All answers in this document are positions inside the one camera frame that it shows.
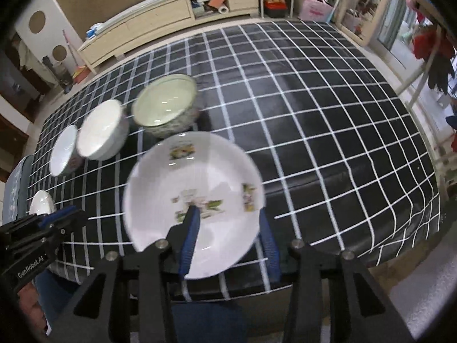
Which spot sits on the white bowl with patterned side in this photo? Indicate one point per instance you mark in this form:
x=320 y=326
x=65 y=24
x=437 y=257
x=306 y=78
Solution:
x=63 y=150

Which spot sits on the black white checked tablecloth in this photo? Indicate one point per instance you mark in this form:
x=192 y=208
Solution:
x=321 y=132

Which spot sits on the grey cushioned chair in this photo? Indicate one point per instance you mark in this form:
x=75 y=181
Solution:
x=16 y=193

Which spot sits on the red broom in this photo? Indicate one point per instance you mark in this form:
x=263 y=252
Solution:
x=76 y=68

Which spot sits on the orange book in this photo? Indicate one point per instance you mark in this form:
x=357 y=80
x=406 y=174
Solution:
x=217 y=0

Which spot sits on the black hanging cloth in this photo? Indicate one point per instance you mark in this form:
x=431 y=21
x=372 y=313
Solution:
x=441 y=73

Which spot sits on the white board with round holes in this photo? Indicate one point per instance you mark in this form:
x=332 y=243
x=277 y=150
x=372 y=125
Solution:
x=43 y=43

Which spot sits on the cream low cabinet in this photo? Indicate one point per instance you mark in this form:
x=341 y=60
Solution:
x=157 y=18

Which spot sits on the small white bowl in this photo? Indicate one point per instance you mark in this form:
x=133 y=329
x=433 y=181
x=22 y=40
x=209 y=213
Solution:
x=41 y=202

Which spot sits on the blue cloth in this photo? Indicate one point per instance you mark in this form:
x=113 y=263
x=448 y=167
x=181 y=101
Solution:
x=93 y=30

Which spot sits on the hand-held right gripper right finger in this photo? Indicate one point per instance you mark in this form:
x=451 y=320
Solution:
x=269 y=252

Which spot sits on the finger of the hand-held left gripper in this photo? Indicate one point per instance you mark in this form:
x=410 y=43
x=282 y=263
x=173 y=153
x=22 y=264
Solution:
x=60 y=218

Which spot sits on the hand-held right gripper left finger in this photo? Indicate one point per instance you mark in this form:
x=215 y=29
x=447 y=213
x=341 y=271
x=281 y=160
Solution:
x=189 y=237

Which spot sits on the pink bag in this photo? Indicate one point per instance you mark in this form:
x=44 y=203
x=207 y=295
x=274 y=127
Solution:
x=316 y=7

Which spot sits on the white plate with bear print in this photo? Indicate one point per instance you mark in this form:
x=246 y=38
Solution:
x=200 y=171

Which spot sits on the plain white bowl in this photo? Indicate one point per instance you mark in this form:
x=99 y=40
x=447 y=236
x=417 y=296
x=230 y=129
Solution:
x=100 y=128

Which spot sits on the white tape roll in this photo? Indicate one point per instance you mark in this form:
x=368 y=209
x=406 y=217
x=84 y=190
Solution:
x=224 y=9

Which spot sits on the red hanging cloth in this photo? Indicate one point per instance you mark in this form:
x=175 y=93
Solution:
x=432 y=44

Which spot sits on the cream wooden frame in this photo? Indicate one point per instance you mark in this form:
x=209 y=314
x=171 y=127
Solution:
x=378 y=21

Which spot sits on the large patterned bowl dark rim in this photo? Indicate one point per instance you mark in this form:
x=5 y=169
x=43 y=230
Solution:
x=164 y=103

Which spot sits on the person's blue jeans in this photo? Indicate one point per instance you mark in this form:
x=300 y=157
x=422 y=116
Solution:
x=210 y=323

